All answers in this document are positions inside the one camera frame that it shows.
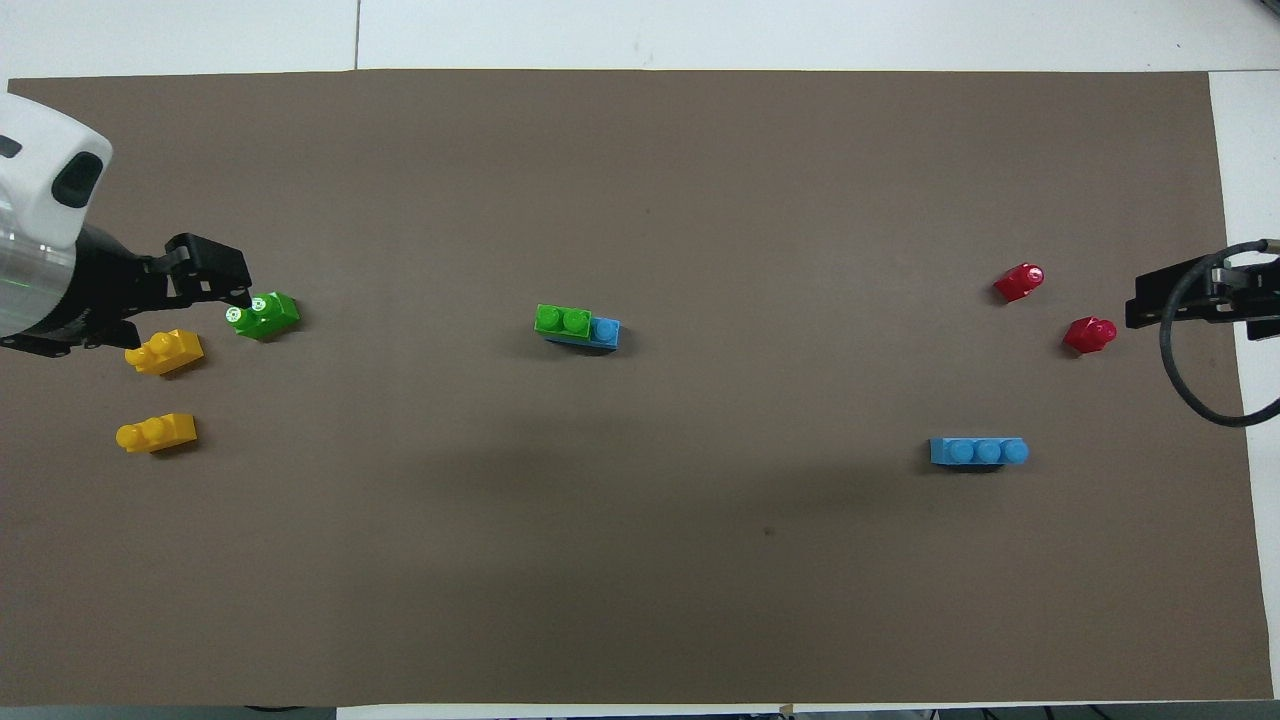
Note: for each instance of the red one-stud toy block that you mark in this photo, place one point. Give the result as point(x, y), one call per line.
point(1018, 283)
point(1088, 335)

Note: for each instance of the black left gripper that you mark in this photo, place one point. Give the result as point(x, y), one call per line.
point(110, 285)

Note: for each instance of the brown table mat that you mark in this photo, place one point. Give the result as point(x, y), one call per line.
point(640, 550)

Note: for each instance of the yellow two-stud toy block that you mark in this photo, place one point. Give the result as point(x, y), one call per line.
point(170, 352)
point(160, 432)

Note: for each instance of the blue three-stud toy block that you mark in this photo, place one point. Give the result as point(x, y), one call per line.
point(605, 332)
point(975, 453)

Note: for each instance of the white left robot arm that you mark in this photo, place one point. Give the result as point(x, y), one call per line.
point(40, 170)

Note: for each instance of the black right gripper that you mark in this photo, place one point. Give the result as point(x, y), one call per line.
point(1255, 300)

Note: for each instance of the green two-stud toy block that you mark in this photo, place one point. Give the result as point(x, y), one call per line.
point(275, 315)
point(562, 320)

